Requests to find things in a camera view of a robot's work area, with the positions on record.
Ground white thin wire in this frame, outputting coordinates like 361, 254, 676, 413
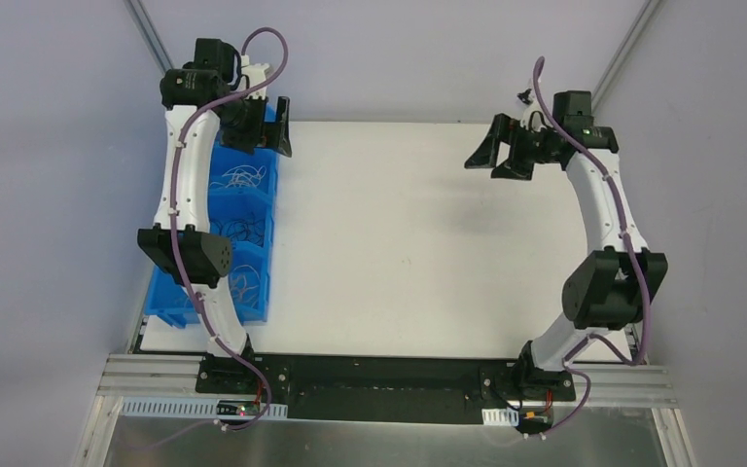
208, 163, 270, 192

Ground black thin wires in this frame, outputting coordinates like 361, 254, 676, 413
212, 217, 267, 245

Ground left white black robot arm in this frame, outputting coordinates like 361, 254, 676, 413
137, 39, 292, 394

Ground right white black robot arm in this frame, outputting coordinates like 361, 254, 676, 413
464, 89, 668, 399

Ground blue plastic bin row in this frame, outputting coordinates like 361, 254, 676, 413
137, 106, 279, 329

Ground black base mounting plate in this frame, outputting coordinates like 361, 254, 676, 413
196, 353, 576, 425

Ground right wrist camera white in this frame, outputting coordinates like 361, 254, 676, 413
516, 88, 547, 131

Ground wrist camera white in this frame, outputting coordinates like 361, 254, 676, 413
236, 55, 274, 91
516, 88, 547, 131

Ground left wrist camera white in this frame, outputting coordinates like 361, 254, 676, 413
236, 55, 274, 91

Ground left corner aluminium post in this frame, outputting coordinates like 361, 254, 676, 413
123, 0, 174, 73

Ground corner aluminium post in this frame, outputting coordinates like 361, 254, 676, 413
123, 0, 174, 73
591, 0, 665, 112

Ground right corner aluminium post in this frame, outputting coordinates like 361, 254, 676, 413
591, 0, 665, 112

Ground aluminium frame rail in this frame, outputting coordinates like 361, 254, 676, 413
96, 354, 679, 409

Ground white slotted cable duct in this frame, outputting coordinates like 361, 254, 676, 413
120, 397, 266, 421

